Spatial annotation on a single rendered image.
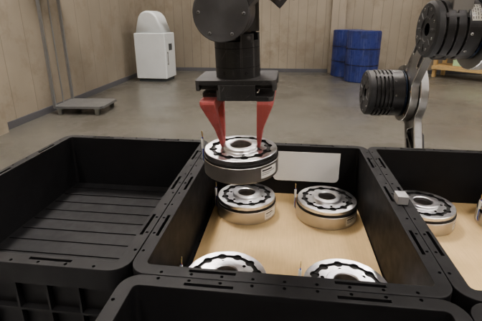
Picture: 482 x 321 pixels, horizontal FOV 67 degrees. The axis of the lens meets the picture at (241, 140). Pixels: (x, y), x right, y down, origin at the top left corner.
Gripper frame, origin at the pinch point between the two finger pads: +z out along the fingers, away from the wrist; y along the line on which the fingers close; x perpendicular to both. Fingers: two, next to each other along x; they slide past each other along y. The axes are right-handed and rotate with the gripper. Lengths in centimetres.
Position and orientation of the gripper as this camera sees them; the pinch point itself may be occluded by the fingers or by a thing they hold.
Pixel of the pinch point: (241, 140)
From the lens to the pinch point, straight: 50.6
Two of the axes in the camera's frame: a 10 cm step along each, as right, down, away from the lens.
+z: 0.4, 9.3, 3.6
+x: 1.4, -3.6, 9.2
